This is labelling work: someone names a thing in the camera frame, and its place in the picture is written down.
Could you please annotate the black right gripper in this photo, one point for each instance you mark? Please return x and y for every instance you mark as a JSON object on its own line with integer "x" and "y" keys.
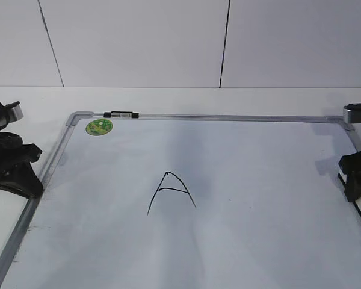
{"x": 350, "y": 166}

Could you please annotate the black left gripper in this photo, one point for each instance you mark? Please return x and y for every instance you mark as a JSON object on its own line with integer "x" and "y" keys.
{"x": 16, "y": 174}

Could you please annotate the white board with aluminium frame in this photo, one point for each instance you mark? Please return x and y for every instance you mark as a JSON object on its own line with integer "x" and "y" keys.
{"x": 177, "y": 201}

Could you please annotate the black and silver hanger clip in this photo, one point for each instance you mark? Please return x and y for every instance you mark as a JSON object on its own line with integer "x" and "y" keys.
{"x": 121, "y": 114}

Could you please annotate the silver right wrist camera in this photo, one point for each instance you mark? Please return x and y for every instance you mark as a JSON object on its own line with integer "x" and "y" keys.
{"x": 352, "y": 113}

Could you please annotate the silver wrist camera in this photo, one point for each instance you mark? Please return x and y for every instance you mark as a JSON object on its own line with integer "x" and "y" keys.
{"x": 352, "y": 113}
{"x": 13, "y": 112}

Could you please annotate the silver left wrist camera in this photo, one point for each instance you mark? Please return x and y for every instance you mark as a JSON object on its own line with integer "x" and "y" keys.
{"x": 13, "y": 112}

